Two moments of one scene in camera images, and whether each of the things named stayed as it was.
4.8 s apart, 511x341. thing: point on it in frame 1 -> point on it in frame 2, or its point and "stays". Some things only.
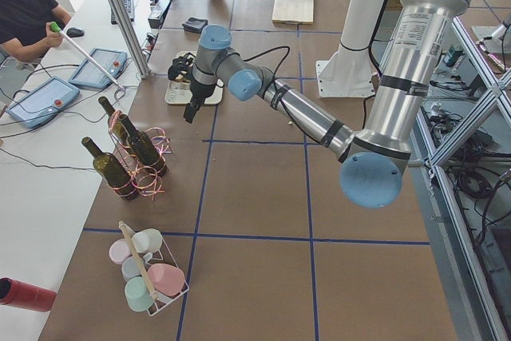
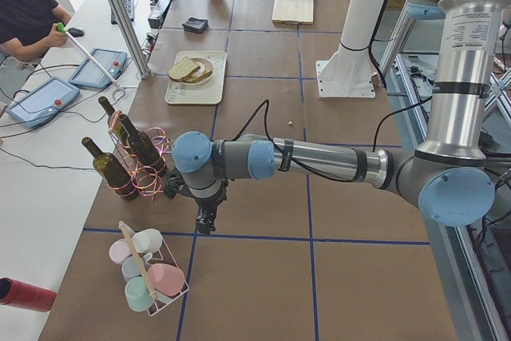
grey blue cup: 132,267 stays
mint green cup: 137,295 stays
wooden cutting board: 293,7 stays
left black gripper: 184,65 -> 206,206
